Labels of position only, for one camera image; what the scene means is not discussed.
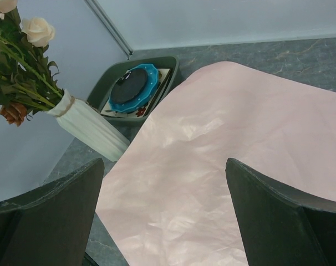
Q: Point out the blue rimmed black bowl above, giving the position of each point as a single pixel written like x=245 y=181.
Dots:
x=134 y=89

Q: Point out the white ribbed vase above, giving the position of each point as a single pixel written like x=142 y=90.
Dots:
x=87 y=125

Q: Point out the left aluminium frame post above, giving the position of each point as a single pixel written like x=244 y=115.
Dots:
x=102 y=16

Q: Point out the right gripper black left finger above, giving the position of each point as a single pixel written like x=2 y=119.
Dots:
x=50 y=225

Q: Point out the dark green plastic tray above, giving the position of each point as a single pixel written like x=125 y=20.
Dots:
x=99 y=96

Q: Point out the rust brown rose stem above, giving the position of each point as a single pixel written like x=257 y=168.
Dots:
x=14 y=113

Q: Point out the cream rose flower stem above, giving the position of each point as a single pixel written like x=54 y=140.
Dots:
x=25 y=70

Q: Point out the purple pink wrapping paper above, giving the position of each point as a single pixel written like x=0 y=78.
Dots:
x=166 y=201

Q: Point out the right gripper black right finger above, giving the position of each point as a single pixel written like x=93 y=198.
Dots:
x=279 y=224

